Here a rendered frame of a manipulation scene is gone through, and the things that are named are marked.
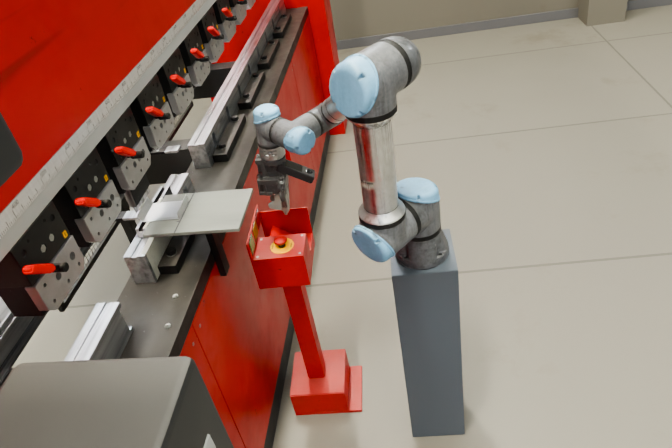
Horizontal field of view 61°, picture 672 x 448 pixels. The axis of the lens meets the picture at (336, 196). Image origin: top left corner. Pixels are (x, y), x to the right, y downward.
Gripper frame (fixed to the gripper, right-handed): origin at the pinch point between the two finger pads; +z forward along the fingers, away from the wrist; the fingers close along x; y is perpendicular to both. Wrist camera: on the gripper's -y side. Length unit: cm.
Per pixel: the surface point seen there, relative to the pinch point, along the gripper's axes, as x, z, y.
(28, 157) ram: 53, -53, 36
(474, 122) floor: -192, 76, -92
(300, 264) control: 15.0, 8.8, -4.3
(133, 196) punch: 22.2, -22.7, 35.3
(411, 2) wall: -354, 46, -63
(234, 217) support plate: 23.0, -15.5, 9.9
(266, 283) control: 15.0, 16.2, 6.9
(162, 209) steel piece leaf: 16.2, -13.8, 31.6
